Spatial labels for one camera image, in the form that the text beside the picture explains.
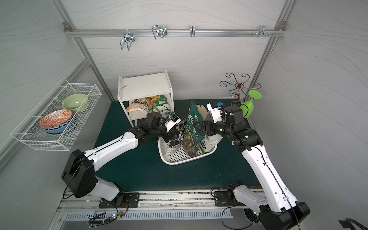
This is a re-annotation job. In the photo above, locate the dark green soil bag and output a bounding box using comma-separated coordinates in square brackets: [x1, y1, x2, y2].
[182, 101, 205, 158]

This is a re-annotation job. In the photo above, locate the white green shelf bag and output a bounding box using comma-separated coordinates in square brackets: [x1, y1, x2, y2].
[152, 95, 172, 118]

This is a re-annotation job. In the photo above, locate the white perforated plastic basket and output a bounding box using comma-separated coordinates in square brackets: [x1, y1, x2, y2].
[158, 138, 217, 166]

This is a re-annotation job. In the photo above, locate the black white fertilizer bag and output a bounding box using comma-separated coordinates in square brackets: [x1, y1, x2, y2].
[166, 119, 187, 156]

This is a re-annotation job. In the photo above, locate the white green fertilizer bag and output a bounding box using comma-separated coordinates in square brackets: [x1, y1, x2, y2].
[199, 134, 223, 153]

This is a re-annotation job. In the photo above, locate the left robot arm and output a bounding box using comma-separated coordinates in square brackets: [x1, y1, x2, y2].
[61, 112, 185, 201]

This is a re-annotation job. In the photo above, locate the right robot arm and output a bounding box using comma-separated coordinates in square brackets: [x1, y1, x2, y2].
[194, 102, 310, 230]

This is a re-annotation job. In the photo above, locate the orange snack bag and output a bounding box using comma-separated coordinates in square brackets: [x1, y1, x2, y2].
[126, 97, 151, 114]

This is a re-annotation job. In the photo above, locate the white two-tier shelf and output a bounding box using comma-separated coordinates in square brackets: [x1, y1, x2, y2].
[117, 71, 174, 127]

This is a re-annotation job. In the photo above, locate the white work glove red cuff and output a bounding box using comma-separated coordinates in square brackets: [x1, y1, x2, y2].
[197, 105, 208, 120]

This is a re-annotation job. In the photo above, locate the green plastic wine glass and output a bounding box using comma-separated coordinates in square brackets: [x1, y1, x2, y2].
[240, 90, 262, 118]

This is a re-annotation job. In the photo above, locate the copper scroll stand rod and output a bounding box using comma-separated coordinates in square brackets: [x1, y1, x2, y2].
[219, 72, 262, 101]

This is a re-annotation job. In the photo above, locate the light green bowl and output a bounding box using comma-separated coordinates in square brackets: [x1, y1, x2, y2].
[61, 94, 90, 114]

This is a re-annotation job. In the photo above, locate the metal double hook left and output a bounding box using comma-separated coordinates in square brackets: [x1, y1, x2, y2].
[119, 30, 135, 51]

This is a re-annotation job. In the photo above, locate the metal double hook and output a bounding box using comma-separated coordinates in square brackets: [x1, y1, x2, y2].
[151, 25, 167, 40]
[119, 30, 135, 51]

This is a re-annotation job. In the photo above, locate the blue bowl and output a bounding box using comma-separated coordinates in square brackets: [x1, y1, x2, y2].
[43, 118, 76, 135]

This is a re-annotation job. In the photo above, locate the metal double hook middle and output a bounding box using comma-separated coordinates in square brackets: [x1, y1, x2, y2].
[151, 25, 167, 40]

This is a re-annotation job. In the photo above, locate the orange patterned bowl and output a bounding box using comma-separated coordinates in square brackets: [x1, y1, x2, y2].
[39, 109, 73, 128]

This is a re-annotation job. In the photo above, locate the metal clip hook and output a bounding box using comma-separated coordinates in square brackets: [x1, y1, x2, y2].
[190, 25, 196, 37]

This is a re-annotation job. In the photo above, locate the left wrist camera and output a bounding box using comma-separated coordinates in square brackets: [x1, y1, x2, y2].
[165, 114, 181, 132]

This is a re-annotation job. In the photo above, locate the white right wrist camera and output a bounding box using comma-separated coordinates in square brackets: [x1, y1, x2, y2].
[206, 101, 225, 123]

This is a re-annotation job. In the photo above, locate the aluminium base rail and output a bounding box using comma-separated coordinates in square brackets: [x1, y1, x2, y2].
[58, 188, 268, 210]

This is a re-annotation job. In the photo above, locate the black cable right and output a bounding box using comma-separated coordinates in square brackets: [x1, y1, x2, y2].
[220, 205, 256, 230]

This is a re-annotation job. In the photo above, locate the white slotted cable duct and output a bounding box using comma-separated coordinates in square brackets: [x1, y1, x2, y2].
[64, 209, 233, 221]

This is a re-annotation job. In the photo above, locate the horizontal aluminium rail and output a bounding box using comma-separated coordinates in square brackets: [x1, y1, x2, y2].
[63, 22, 286, 38]

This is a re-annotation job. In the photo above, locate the metal bracket hook right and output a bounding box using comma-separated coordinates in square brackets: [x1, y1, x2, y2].
[249, 26, 275, 37]

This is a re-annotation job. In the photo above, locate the white wire wall basket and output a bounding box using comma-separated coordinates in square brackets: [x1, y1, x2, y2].
[11, 78, 102, 151]

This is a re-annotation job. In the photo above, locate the wire bundle left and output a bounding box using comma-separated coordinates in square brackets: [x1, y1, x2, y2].
[87, 198, 129, 228]

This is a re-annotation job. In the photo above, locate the aluminium frame post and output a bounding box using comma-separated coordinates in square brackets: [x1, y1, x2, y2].
[247, 0, 295, 93]

